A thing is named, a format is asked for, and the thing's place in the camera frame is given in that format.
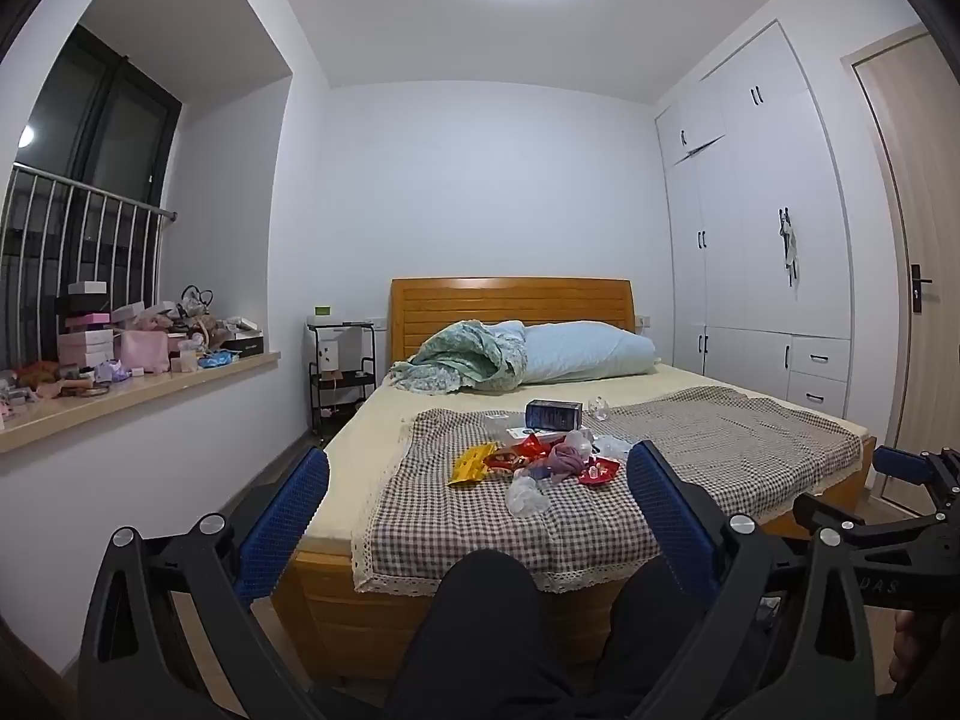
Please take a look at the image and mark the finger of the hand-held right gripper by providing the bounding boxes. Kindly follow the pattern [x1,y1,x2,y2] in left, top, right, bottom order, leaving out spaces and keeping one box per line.
[793,493,960,608]
[874,446,960,517]

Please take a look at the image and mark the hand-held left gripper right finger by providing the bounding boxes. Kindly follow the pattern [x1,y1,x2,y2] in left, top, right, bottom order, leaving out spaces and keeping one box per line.
[626,441,878,720]

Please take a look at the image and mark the stack of pink boxes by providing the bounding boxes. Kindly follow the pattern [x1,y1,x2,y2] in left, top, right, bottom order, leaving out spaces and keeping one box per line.
[58,281,117,368]

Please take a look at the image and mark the light blue pillow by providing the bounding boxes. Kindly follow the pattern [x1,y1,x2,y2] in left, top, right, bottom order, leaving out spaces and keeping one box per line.
[521,321,657,383]

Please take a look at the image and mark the yellow snack packet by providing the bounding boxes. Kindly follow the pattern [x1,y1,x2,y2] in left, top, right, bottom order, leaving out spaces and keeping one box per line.
[448,442,500,487]

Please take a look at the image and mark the person's leg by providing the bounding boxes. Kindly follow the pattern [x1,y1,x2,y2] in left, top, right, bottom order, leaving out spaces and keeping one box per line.
[600,555,767,720]
[382,549,602,720]

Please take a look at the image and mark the brown checkered cloth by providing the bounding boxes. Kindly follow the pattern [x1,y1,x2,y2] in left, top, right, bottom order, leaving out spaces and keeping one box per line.
[351,385,863,595]

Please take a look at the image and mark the light wooden door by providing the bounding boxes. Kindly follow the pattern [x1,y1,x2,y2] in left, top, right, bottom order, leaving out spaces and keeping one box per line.
[840,26,960,518]

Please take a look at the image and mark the wooden bed frame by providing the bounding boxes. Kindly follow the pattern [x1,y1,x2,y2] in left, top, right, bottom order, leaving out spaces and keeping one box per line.
[270,277,878,691]

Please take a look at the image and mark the person's left leg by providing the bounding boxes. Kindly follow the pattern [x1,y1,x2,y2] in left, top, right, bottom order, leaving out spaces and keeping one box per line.
[382,549,602,720]

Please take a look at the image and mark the person's right leg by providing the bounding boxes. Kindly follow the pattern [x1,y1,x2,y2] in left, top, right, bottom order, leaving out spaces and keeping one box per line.
[600,555,767,720]

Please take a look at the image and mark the white wardrobe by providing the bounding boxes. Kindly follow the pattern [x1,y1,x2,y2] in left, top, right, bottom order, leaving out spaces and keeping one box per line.
[654,19,856,421]

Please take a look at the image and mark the metal window railing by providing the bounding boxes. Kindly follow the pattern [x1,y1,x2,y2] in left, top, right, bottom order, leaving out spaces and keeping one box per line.
[0,163,179,368]

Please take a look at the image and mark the black trolley shelf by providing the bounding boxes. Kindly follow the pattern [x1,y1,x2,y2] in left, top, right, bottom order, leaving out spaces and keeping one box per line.
[306,319,377,445]

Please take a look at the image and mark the purple cloth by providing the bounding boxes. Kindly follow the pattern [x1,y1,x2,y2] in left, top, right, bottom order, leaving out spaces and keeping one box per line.
[514,442,593,485]

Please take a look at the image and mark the wooden window sill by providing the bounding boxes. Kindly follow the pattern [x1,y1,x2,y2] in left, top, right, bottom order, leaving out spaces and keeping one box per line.
[0,351,280,455]

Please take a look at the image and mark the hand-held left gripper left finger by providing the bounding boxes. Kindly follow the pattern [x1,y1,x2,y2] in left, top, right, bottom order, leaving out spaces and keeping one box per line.
[75,446,331,720]

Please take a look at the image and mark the hanging wardrobe ornament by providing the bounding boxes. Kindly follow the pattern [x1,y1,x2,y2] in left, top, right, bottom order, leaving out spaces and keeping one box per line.
[778,205,801,287]

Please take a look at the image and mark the dark blue box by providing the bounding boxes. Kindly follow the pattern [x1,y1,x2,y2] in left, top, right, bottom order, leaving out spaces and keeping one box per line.
[525,399,584,432]

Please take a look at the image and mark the clear plastic wrapper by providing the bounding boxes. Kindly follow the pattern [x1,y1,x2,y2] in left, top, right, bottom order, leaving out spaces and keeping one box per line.
[506,469,552,518]

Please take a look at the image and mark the green floral blanket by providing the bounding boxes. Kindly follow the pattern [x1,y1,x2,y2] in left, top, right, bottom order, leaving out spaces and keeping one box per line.
[386,319,530,395]

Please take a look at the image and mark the pink bag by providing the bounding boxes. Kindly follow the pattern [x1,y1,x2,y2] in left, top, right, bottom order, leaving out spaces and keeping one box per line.
[120,330,170,374]

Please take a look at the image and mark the dark window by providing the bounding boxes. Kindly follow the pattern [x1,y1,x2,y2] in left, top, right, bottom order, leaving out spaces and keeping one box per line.
[0,22,183,368]

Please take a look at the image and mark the person's right hand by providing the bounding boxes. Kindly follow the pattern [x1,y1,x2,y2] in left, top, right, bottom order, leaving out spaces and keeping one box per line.
[891,607,960,700]

